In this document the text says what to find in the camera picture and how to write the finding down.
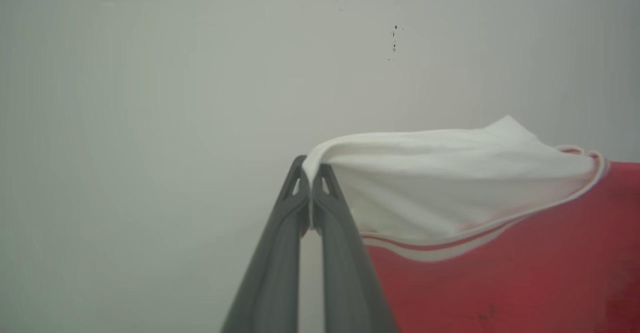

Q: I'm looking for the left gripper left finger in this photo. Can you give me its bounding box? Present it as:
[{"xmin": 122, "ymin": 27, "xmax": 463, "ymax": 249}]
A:
[{"xmin": 220, "ymin": 154, "xmax": 311, "ymax": 333}]

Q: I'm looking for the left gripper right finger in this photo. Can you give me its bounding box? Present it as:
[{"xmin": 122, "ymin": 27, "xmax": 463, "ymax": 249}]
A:
[{"xmin": 310, "ymin": 163, "xmax": 401, "ymax": 333}]

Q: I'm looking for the red garment with white stripes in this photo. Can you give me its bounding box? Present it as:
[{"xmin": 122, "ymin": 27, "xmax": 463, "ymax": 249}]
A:
[{"xmin": 301, "ymin": 115, "xmax": 640, "ymax": 333}]

